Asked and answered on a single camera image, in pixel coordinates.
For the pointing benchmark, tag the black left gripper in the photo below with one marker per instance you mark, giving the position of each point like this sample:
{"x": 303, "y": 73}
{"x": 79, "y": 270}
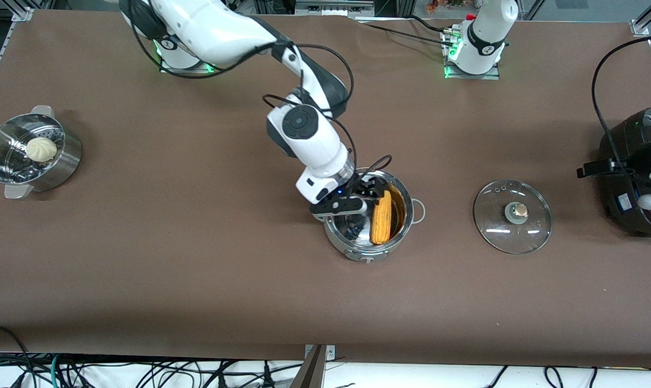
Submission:
{"x": 610, "y": 166}

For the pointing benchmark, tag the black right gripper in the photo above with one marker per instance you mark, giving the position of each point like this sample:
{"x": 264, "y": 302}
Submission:
{"x": 367, "y": 188}

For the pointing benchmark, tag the yellow corn cob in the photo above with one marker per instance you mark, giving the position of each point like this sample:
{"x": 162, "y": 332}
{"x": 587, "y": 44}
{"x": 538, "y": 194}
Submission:
{"x": 380, "y": 221}

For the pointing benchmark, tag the glass pot lid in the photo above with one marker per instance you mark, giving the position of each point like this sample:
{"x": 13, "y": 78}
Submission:
{"x": 498, "y": 226}

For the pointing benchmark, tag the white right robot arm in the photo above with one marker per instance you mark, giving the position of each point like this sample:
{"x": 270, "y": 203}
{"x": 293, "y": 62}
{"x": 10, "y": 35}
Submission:
{"x": 212, "y": 27}

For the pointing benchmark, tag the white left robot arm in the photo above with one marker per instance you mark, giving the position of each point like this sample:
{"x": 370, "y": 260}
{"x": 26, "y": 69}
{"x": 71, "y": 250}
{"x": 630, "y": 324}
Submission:
{"x": 487, "y": 32}

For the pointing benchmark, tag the stainless steel cooking pot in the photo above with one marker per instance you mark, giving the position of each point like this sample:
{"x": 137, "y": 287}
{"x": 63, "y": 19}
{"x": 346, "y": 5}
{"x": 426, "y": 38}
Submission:
{"x": 347, "y": 245}

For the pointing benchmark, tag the stainless steel steamer pot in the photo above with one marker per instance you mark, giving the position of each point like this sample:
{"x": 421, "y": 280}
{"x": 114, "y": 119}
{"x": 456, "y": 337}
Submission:
{"x": 2, "y": 151}

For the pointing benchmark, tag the black rice cooker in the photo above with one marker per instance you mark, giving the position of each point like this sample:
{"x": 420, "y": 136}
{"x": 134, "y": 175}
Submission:
{"x": 627, "y": 215}

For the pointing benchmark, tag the brown table cover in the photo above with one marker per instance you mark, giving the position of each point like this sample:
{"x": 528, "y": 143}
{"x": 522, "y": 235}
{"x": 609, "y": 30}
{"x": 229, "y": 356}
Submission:
{"x": 250, "y": 269}

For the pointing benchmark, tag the aluminium corner profile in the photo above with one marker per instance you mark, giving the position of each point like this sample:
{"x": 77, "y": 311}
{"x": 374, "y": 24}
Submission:
{"x": 646, "y": 19}

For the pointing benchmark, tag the brown wedge-shaped bar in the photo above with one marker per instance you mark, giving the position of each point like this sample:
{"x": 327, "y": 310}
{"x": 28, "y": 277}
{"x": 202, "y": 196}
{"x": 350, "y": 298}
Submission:
{"x": 312, "y": 374}

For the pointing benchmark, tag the white steamed bun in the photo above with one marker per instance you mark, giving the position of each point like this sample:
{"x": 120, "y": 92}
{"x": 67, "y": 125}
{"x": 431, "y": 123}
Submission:
{"x": 41, "y": 149}

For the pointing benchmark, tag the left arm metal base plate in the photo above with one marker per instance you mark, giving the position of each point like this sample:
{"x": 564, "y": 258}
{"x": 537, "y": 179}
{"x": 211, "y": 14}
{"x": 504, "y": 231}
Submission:
{"x": 471, "y": 76}

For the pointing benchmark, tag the small metal table bracket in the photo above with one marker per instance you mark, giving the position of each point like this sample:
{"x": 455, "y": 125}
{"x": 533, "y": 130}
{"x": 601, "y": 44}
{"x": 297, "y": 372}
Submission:
{"x": 331, "y": 353}

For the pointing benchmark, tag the aluminium frame beam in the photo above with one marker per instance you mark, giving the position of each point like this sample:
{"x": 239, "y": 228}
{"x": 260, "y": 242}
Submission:
{"x": 333, "y": 6}

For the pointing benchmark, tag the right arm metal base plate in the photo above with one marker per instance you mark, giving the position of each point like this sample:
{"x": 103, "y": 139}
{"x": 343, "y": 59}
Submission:
{"x": 188, "y": 70}

